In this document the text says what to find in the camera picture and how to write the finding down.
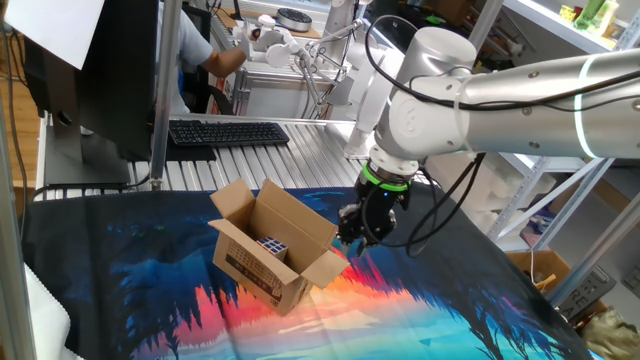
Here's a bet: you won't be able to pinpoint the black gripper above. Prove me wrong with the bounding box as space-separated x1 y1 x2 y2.
337 179 412 258

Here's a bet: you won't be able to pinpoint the brown cardboard box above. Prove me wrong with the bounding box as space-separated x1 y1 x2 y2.
207 178 350 317

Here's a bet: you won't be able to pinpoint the person's bare forearm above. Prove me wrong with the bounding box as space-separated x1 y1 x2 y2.
202 47 249 79

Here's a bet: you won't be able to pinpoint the open cardboard box with clutter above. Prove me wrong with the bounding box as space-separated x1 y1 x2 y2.
505 249 572 296

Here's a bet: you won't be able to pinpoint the blue white Rubik's cube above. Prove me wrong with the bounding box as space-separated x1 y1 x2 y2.
255 236 290 262

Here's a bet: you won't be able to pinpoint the white foam blocks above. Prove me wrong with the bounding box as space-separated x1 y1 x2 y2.
424 149 556 236

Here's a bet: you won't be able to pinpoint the black keyboard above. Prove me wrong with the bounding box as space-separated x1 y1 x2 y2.
168 118 291 148

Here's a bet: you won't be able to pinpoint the black office chair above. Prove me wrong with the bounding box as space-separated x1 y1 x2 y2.
192 64 235 115

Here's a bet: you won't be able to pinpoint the colourful sunset print tablecloth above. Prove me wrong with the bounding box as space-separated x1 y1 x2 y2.
22 182 594 360

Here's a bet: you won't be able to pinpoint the white teleoperation haptic device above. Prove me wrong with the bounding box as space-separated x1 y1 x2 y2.
232 13 366 109

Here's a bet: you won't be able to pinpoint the round black disc device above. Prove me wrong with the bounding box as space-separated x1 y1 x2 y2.
276 7 314 32

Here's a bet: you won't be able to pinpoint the grey lettered plate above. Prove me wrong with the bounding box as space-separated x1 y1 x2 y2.
557 264 619 321

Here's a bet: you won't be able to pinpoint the person in blue shirt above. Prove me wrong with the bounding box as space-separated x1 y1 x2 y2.
158 4 215 115

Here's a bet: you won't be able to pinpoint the beige crumpled bag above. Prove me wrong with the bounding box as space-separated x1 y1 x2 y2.
579 307 636 359

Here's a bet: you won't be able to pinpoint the black monitor with grey stand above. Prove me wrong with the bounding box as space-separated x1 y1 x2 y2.
22 0 160 187

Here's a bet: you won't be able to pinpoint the grey metal shelf rack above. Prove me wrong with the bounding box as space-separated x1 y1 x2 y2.
487 0 640 306

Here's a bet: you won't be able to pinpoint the white cloth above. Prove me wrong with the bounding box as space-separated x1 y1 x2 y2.
24 264 84 360

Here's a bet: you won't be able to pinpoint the green bottle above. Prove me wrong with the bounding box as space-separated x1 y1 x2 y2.
573 0 606 31

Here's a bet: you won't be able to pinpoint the white paper sheet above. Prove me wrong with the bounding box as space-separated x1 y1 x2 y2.
3 0 106 71

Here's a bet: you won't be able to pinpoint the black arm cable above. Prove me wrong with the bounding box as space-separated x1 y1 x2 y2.
363 13 640 259

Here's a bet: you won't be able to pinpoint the aluminium frame post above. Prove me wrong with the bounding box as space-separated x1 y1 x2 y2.
0 89 37 360
148 0 184 191
468 0 505 54

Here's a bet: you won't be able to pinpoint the black monitor cable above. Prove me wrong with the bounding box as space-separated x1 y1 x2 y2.
32 172 151 202

